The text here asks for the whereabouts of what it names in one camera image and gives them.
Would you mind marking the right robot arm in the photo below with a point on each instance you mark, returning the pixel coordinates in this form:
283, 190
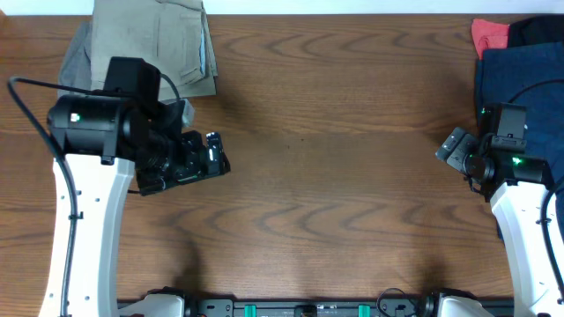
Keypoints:
521, 192

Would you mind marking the navy blue shorts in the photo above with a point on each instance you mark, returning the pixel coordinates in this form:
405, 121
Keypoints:
529, 76

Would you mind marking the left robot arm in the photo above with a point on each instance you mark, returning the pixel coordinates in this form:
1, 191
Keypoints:
107, 139

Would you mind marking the light khaki shorts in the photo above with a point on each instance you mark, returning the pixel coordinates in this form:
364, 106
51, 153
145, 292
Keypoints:
172, 35

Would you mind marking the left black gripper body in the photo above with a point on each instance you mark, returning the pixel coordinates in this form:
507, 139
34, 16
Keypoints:
169, 160

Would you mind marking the black garment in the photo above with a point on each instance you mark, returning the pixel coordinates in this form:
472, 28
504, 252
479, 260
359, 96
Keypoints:
536, 30

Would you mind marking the folded grey shorts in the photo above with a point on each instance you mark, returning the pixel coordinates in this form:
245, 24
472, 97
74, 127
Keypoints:
75, 70

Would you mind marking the red garment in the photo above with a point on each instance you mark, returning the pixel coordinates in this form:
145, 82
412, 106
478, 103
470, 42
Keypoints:
488, 35

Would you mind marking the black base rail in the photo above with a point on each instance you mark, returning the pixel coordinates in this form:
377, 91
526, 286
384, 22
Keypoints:
236, 308

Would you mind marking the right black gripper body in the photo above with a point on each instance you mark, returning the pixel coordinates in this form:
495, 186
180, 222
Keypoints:
471, 160

